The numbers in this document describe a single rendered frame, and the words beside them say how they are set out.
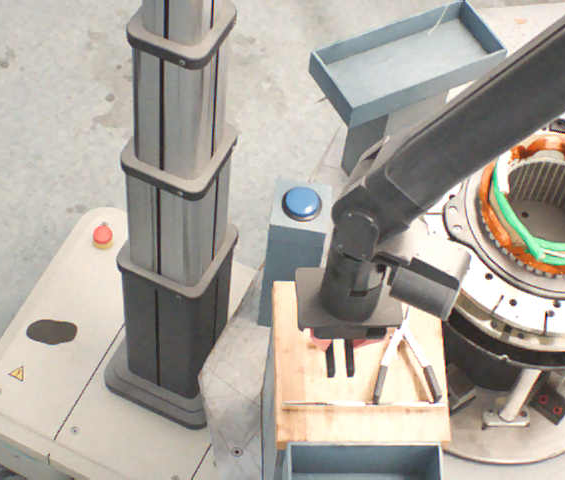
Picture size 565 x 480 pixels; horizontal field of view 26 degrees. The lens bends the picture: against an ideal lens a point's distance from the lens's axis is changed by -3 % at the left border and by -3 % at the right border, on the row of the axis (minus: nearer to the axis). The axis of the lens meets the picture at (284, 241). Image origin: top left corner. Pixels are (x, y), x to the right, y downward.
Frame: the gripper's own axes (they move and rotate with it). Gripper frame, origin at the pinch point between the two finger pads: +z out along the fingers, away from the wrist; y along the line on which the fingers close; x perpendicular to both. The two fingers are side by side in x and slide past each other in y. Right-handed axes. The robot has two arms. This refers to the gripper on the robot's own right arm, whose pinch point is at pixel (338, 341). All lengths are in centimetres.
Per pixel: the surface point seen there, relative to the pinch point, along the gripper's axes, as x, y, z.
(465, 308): 9.2, 16.7, 9.6
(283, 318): 8.0, -4.5, 9.2
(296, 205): 24.6, -1.8, 11.0
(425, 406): -4.0, 10.2, 8.0
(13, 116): 122, -53, 115
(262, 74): 135, 6, 114
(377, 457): -7.8, 5.3, 12.7
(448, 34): 55, 22, 13
